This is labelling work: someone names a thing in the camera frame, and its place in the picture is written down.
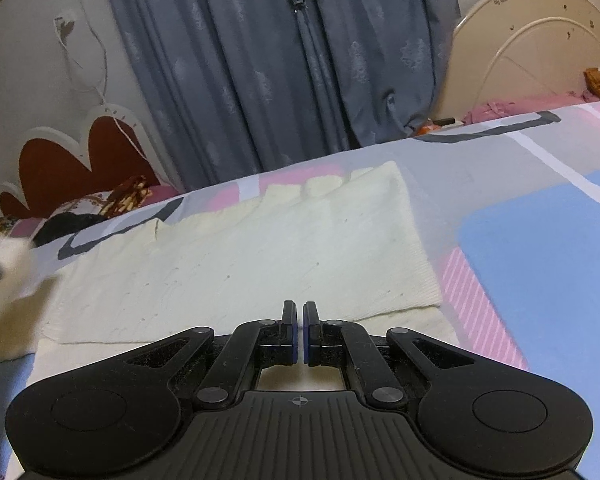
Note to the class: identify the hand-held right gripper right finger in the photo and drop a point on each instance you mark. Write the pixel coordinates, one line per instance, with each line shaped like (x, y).
(309, 332)

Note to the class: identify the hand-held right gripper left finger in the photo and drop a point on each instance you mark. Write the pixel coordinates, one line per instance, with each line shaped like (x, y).
(292, 332)

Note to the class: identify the cream knit sweater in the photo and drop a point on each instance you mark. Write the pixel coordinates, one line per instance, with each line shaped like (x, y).
(260, 255)

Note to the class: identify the red and white headboard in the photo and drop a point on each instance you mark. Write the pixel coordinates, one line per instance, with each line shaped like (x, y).
(55, 165)

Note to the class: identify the dark floral blanket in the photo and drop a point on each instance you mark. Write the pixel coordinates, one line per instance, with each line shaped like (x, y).
(125, 192)

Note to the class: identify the pink blue grey bed sheet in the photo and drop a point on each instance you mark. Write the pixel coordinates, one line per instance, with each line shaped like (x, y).
(530, 260)

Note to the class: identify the small orange item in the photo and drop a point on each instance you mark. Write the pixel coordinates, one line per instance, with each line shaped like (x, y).
(426, 129)

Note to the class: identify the blue-grey curtain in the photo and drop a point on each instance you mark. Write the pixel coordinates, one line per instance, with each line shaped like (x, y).
(260, 60)

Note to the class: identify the pink cloth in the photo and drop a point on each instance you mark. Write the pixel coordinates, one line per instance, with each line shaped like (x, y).
(505, 106)

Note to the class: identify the cream arched headboard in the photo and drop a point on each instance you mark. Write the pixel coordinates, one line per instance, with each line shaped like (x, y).
(525, 50)

